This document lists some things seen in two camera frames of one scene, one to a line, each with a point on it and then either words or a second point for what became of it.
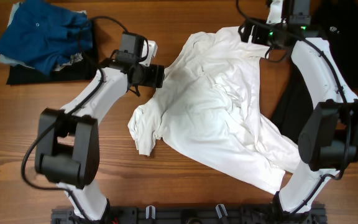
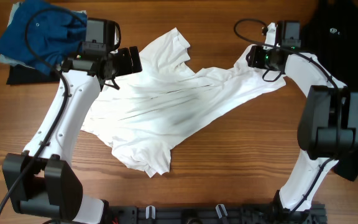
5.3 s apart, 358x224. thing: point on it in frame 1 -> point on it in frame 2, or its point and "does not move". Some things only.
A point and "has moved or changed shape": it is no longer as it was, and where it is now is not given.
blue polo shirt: [46, 35] does not move
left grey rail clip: [150, 212] does not move
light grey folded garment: [75, 58] does not move
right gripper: [248, 34] -> [254, 56]
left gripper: [156, 75] -> [127, 66]
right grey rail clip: [220, 210] does not move
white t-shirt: [210, 106] has moved or changed shape
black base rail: [192, 214] does not move
